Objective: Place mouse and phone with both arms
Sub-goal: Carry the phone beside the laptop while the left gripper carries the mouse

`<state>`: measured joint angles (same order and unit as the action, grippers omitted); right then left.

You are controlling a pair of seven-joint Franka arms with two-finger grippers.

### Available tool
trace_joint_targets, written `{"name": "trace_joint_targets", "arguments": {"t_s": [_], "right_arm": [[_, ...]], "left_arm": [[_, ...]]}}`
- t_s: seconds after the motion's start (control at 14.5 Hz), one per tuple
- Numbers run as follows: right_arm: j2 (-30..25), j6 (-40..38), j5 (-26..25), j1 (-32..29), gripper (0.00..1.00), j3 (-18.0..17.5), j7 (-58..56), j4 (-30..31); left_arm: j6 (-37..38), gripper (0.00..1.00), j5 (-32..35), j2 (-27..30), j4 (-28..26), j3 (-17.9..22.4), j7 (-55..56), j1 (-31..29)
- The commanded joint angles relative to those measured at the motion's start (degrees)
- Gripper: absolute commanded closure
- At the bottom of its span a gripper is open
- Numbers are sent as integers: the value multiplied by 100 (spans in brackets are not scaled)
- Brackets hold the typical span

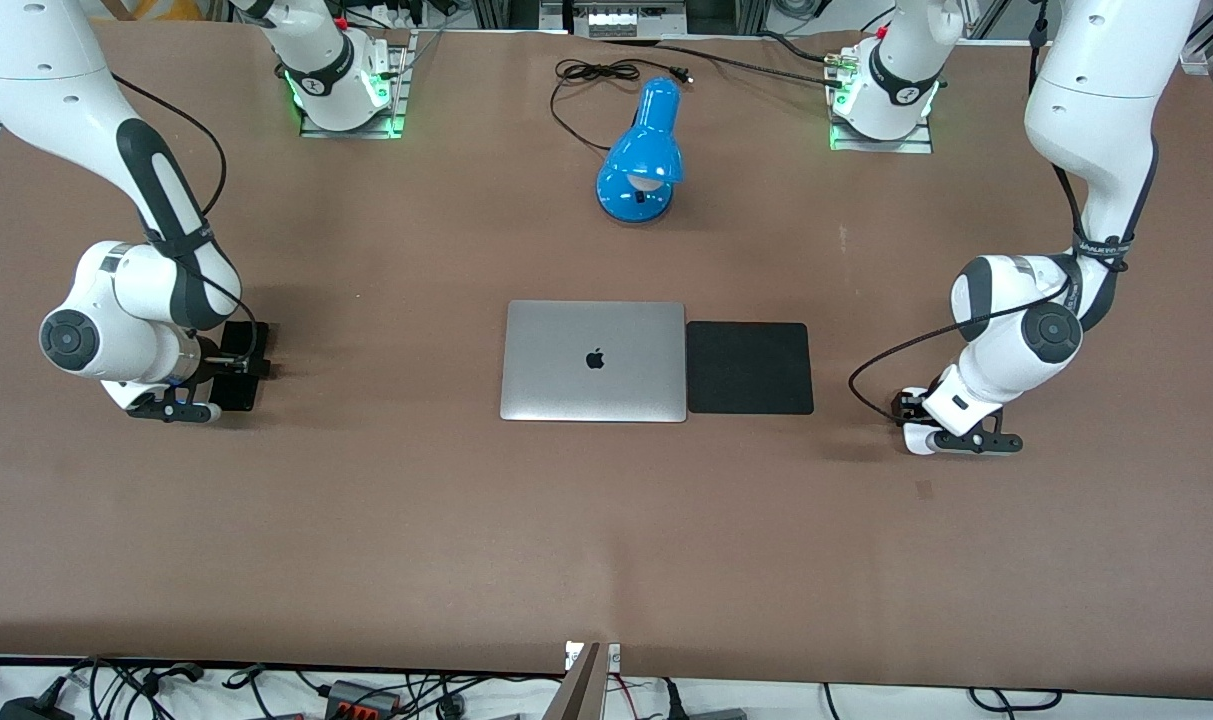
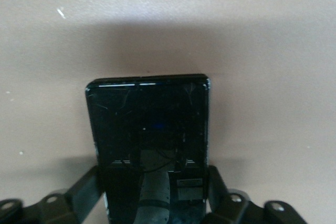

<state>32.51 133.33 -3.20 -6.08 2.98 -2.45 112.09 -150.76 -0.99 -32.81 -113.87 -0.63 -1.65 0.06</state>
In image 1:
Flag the white computer mouse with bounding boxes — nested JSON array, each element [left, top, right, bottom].
[[899, 400, 938, 454]]

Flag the black smartphone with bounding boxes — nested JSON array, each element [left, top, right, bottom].
[[209, 320, 271, 413]]

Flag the black mouse pad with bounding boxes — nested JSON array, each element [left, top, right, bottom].
[[686, 321, 815, 416]]

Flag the silver closed laptop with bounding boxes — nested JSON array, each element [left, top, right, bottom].
[[499, 300, 688, 424]]

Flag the black orange connector box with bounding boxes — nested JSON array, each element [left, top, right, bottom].
[[324, 679, 404, 720]]

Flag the blue desk lamp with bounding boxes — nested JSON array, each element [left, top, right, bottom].
[[595, 77, 685, 224]]

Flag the black power adapter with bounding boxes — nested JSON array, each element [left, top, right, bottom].
[[0, 694, 77, 720]]

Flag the white power strip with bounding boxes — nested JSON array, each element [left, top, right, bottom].
[[586, 0, 689, 39]]

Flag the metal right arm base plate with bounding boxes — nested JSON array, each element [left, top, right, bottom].
[[299, 30, 409, 140]]

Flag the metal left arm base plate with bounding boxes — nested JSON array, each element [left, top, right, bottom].
[[830, 108, 935, 155]]

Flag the black looped floor cable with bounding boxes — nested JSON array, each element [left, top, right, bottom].
[[966, 686, 1064, 712]]

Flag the tangled black floor cables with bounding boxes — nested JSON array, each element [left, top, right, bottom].
[[0, 655, 567, 720]]

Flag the black cable on table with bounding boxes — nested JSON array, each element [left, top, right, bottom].
[[601, 36, 847, 91]]

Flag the black lamp power cord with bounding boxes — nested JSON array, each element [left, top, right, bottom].
[[550, 58, 694, 153]]

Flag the wooden post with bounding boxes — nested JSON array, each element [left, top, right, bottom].
[[560, 642, 608, 720]]

